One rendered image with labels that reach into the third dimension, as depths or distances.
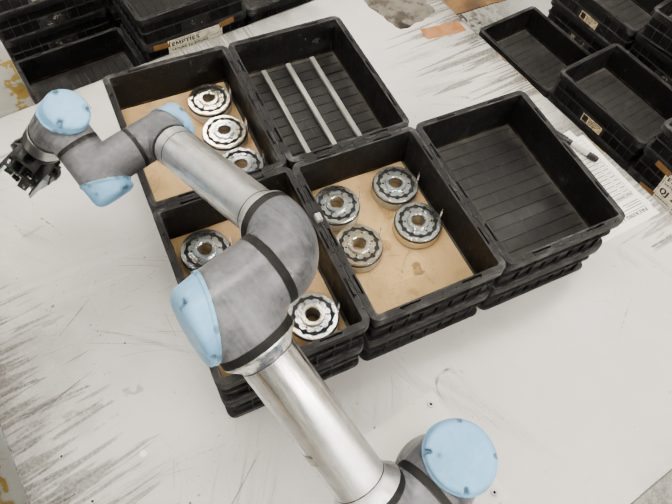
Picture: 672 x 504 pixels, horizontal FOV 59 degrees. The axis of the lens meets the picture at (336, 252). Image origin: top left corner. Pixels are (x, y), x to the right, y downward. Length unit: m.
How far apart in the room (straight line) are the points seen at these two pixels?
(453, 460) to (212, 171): 0.57
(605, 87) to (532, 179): 1.07
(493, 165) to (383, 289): 0.44
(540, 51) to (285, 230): 2.06
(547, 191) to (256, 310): 0.89
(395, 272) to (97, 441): 0.69
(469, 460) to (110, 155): 0.75
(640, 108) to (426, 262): 1.40
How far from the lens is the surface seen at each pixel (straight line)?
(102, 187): 1.06
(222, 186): 0.93
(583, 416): 1.40
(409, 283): 1.26
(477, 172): 1.46
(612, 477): 1.40
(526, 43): 2.75
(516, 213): 1.42
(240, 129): 1.44
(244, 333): 0.77
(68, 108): 1.07
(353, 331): 1.09
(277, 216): 0.83
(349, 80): 1.60
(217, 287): 0.77
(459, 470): 0.94
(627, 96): 2.52
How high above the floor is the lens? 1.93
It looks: 60 degrees down
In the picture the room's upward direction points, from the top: 6 degrees clockwise
